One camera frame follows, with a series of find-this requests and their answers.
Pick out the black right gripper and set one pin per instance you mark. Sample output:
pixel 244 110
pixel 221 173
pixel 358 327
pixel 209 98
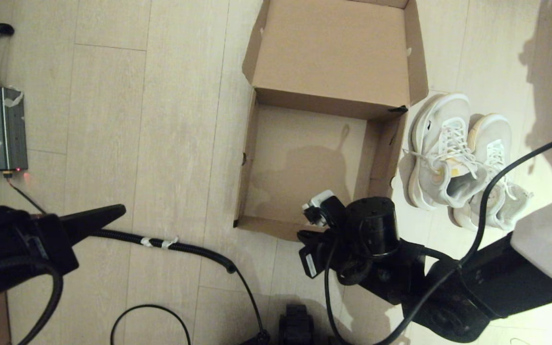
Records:
pixel 326 258

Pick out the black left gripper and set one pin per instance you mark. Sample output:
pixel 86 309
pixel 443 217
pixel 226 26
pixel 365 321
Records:
pixel 55 239

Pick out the white mesh lace-up sneaker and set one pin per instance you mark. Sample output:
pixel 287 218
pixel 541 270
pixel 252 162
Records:
pixel 496 129
pixel 436 124

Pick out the brown cardboard shoe box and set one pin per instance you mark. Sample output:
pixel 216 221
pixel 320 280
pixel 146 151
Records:
pixel 328 48

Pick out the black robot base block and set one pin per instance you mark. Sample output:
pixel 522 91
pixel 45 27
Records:
pixel 296 326

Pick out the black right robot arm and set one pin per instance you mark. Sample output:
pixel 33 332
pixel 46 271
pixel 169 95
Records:
pixel 496 278

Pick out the grey power supply unit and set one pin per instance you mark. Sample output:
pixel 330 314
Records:
pixel 7 129

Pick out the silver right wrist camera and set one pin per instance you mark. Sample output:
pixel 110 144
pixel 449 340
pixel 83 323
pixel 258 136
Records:
pixel 319 206

